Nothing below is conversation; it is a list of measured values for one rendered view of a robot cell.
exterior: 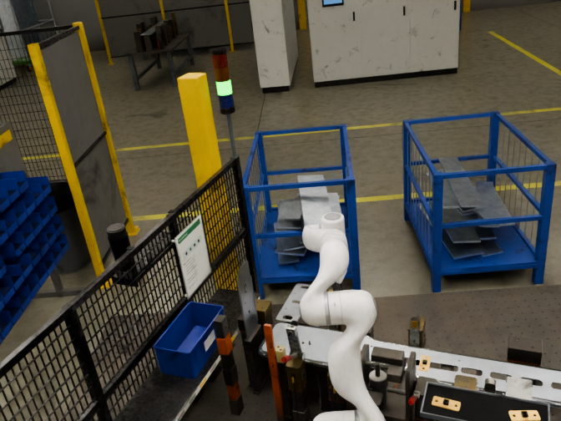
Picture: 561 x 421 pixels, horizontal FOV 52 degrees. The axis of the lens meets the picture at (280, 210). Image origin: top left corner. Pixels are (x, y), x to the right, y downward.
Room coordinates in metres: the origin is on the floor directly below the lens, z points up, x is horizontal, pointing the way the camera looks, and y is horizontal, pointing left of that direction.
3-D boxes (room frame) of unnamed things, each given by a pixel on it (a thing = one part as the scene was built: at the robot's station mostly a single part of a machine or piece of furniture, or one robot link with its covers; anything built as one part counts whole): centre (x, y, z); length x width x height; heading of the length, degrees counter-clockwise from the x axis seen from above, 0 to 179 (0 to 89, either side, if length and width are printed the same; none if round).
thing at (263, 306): (2.10, 0.14, 0.88); 0.08 x 0.08 x 0.36; 66
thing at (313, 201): (4.20, -0.20, 0.48); 1.20 x 0.80 x 0.95; 174
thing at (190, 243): (2.19, 0.41, 1.30); 0.23 x 0.02 x 0.31; 156
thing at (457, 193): (4.04, -1.49, 0.48); 1.20 x 0.80 x 0.95; 176
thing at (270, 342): (1.77, 0.10, 0.95); 0.03 x 0.01 x 0.50; 66
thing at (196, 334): (1.87, 0.42, 1.10); 0.30 x 0.17 x 0.13; 156
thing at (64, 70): (4.60, 1.53, 1.00); 1.04 x 0.14 x 2.00; 175
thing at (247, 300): (1.99, 0.18, 1.17); 0.12 x 0.01 x 0.34; 156
